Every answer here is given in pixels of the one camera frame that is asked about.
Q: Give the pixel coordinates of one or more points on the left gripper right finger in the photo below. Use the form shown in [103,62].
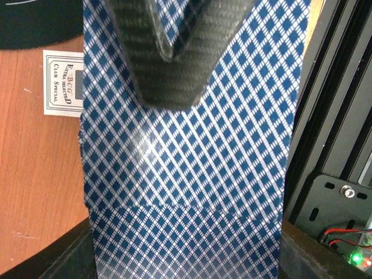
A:
[303,257]

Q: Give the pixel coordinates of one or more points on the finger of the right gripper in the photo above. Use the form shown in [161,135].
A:
[174,75]

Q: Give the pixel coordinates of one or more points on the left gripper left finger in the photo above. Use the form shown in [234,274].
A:
[70,256]

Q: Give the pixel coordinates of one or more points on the face-down card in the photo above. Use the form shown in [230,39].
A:
[229,152]

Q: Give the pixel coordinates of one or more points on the green circuit board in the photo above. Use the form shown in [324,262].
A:
[354,245]

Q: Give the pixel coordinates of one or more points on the round black poker mat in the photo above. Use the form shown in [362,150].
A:
[33,24]

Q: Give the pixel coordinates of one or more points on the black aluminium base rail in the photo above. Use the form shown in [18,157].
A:
[328,181]

